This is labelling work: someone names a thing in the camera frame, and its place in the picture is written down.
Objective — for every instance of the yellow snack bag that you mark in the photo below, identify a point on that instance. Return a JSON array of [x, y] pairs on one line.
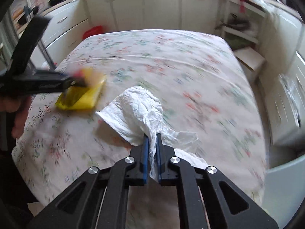
[[83, 98]]

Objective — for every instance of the white drawer cabinet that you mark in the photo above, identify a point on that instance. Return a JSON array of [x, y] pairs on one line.
[[283, 48]]

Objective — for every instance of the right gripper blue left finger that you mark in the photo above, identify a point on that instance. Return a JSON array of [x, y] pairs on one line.
[[145, 160]]

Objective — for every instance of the white paper towel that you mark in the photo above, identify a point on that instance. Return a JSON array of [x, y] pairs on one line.
[[137, 112]]

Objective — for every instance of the person's left hand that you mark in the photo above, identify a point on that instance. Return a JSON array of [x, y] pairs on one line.
[[20, 106]]

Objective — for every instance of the small white step stool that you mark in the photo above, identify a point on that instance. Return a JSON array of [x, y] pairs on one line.
[[251, 62]]

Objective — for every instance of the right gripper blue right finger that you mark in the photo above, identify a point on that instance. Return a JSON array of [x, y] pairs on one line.
[[159, 159]]

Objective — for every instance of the clear plastic bag on drawer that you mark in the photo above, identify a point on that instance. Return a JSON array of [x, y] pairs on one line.
[[293, 96]]

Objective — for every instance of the white refrigerator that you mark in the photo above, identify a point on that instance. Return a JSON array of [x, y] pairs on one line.
[[284, 194]]

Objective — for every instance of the white kitchen cabinets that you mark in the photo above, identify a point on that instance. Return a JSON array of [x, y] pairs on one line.
[[72, 18]]

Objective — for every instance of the black wok on rack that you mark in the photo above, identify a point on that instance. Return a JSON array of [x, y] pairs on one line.
[[235, 23]]

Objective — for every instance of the floral tablecloth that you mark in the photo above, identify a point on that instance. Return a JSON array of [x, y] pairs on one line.
[[200, 85]]

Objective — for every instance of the white storage rack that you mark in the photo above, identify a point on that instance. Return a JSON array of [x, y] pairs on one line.
[[245, 9]]

